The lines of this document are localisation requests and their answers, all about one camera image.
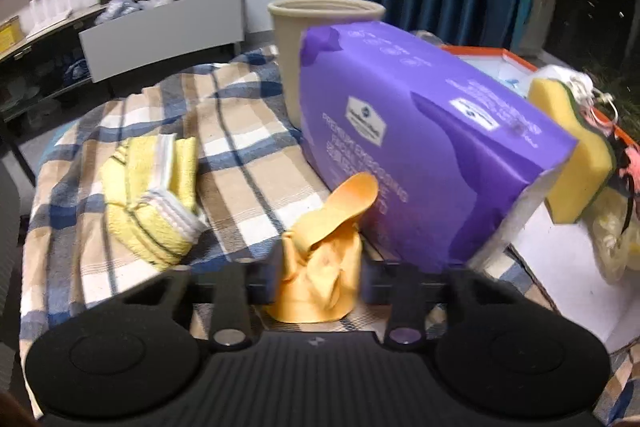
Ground yellow green sponge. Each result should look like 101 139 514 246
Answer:
527 78 616 225

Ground purple tissue pack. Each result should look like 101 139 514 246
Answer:
299 22 576 272

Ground grey tv cabinet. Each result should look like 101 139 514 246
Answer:
1 0 246 87

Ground pink fuzzy sock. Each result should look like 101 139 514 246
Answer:
618 146 640 212

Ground yellow striped towel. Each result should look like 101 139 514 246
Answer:
100 133 208 269

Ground orange cloth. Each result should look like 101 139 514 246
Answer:
267 172 378 324

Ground yellow box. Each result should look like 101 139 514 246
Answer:
0 16 25 53

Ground white router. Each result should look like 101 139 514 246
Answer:
27 0 73 38

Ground pale yellow plastic bag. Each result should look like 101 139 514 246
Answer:
584 187 639 284

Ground plaid blanket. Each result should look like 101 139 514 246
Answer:
23 39 639 426

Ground beige cylindrical bin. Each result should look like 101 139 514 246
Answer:
268 0 386 129

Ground orange rimmed white box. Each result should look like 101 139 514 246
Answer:
447 46 639 351

